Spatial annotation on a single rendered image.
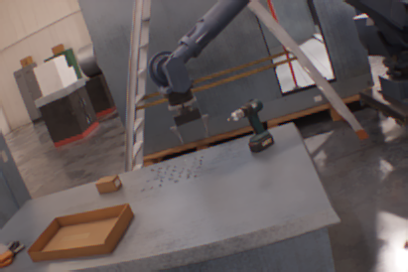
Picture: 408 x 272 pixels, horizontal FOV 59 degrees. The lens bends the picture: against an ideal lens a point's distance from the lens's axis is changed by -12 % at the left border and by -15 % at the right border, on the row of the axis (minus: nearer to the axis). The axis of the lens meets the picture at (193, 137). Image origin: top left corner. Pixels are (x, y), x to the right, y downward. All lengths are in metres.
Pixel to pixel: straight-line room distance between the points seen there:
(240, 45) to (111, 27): 1.27
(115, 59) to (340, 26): 2.23
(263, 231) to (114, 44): 3.06
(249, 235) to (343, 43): 2.88
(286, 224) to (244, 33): 2.74
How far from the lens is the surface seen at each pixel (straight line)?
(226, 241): 1.35
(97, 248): 1.56
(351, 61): 4.00
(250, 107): 1.89
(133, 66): 3.24
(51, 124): 7.69
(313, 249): 1.46
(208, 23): 2.05
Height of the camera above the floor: 1.34
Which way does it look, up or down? 16 degrees down
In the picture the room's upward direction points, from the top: 20 degrees counter-clockwise
